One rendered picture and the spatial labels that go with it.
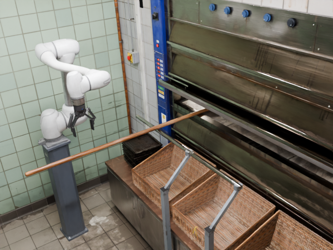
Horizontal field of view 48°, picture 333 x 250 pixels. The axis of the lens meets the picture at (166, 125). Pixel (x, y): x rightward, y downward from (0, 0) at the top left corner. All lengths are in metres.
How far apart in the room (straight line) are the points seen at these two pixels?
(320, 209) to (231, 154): 0.77
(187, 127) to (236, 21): 1.10
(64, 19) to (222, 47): 1.61
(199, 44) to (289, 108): 0.85
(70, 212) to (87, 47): 1.54
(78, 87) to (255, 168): 1.31
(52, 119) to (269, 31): 1.78
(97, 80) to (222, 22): 0.89
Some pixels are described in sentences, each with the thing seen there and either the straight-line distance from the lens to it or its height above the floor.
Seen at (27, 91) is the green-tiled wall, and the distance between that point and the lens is 3.63.
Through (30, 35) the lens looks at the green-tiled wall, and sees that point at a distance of 3.53.
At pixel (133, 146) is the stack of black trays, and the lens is 3.42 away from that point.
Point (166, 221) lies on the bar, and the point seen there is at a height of 0.68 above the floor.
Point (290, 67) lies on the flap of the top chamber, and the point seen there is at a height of 1.80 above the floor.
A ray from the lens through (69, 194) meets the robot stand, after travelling 3.46.
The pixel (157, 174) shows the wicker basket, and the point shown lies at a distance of 3.34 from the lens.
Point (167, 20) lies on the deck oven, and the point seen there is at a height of 1.88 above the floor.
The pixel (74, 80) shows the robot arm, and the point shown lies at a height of 1.72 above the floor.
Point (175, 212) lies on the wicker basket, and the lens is 2.78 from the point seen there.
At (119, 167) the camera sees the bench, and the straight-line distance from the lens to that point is 3.50.
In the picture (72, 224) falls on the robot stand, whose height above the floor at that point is 0.16.
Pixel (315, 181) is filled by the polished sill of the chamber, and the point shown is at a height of 1.18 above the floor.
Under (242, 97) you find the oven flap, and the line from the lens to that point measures 2.51.
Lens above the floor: 2.51
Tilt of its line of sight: 28 degrees down
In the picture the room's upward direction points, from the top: 4 degrees counter-clockwise
